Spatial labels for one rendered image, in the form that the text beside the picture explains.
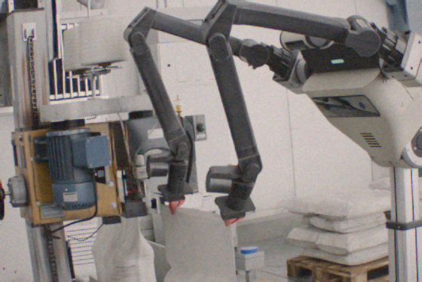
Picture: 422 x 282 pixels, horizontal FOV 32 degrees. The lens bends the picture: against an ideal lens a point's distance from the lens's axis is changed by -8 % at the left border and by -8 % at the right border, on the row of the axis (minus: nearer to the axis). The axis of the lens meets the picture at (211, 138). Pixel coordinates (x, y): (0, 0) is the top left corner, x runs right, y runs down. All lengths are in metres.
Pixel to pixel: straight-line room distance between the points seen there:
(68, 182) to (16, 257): 3.02
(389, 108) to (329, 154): 5.74
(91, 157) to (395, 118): 0.90
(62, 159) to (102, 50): 0.36
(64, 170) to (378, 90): 0.98
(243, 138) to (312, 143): 5.77
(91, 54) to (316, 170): 5.55
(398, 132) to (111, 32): 0.94
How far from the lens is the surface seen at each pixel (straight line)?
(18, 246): 5.39
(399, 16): 8.50
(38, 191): 2.58
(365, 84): 2.16
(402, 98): 2.21
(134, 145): 2.67
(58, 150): 2.41
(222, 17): 1.86
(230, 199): 2.16
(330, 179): 7.93
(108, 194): 2.65
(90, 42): 2.46
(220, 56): 1.88
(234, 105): 1.98
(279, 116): 7.59
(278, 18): 1.90
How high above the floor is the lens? 1.39
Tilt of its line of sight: 3 degrees down
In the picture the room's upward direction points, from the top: 5 degrees counter-clockwise
